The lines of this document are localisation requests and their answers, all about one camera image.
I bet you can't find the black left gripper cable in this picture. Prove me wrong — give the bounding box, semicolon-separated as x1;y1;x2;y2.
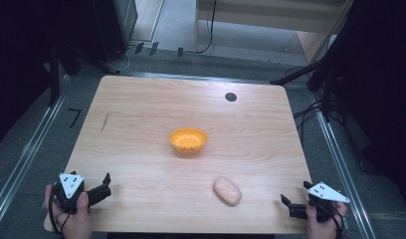
47;188;73;237

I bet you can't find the white shelf unit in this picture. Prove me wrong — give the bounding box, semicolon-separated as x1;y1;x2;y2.
193;0;354;66

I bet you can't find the black floor cable bundle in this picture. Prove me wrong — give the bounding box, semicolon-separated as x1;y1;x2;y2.
292;66;324;140

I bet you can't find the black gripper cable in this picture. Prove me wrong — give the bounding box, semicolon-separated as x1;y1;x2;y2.
318;200;347;239
47;188;73;237

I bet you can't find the aluminium floor rail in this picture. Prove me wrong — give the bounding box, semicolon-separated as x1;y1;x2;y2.
0;74;72;227
310;93;378;239
119;71;273;85

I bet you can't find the dark curtain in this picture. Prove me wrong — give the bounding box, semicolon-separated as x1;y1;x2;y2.
0;0;104;150
318;0;406;217

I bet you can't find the black metal stand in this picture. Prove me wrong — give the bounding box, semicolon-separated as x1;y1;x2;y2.
46;39;120;108
270;46;349;123

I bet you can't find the white thin cable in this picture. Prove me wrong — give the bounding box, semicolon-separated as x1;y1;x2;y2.
111;44;139;74

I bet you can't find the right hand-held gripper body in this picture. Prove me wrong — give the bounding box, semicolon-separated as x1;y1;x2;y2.
305;181;351;223

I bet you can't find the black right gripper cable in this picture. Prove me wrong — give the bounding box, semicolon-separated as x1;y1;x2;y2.
318;200;347;239

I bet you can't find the pink oval soap bar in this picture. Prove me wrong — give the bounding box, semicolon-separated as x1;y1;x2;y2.
212;176;243;207

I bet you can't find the person's left hand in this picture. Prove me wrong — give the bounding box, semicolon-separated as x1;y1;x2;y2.
44;183;94;239

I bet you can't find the dark cabinet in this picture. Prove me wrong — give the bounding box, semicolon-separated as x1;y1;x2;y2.
91;0;139;63

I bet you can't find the person's right hand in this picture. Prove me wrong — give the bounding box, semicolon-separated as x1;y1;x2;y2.
304;201;348;239

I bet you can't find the black hanging cable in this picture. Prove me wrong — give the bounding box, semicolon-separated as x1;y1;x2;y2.
194;0;218;55

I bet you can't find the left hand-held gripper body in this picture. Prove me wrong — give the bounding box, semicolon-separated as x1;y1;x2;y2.
53;170;93;214

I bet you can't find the orange plastic bowl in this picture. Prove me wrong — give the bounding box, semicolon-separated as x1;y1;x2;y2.
168;126;209;153

